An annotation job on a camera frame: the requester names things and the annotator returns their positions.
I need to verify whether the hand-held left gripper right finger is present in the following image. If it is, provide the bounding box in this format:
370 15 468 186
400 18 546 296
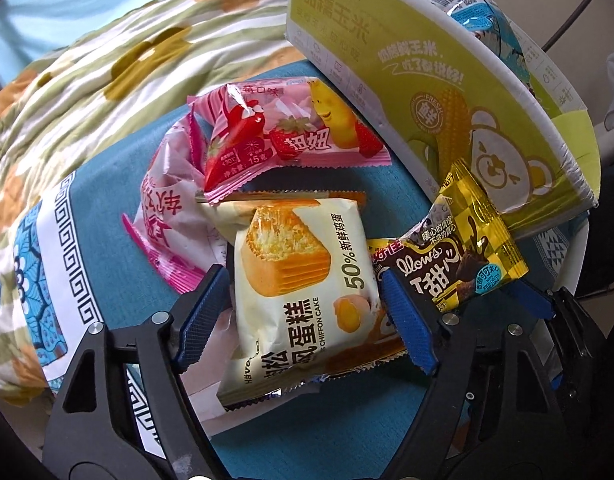
379 270 574 480

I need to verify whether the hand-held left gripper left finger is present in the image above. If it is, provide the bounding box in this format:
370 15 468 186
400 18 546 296
41 263 232 480

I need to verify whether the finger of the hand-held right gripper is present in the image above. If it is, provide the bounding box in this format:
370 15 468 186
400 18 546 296
514 279 610 411

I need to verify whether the gold chocolate snack packet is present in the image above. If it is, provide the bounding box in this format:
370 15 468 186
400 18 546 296
366 159 530 314

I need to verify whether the cream chiffon cake packet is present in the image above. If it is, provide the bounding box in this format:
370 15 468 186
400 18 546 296
216 198 383 414

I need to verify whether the green cardboard box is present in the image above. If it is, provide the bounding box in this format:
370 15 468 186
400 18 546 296
284 0 602 239

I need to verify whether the blue cartoon snack packet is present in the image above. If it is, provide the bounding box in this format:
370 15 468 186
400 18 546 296
449 0 538 94

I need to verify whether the orange cream snack packet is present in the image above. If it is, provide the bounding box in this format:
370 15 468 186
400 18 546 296
196 189 408 377

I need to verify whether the pink white snack packet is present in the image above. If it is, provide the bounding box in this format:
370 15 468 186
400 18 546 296
120 109 228 295

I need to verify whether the teal patterned tablecloth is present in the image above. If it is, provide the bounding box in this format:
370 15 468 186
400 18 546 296
0 57 588 480

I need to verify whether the pink strawberry snack packet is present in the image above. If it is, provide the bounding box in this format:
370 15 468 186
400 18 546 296
186 77 394 206

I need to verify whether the floral striped quilt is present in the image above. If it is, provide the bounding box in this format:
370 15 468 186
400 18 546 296
0 0 308 407

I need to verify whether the black bent rod stand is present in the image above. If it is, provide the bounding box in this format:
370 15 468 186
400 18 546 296
541 0 614 54

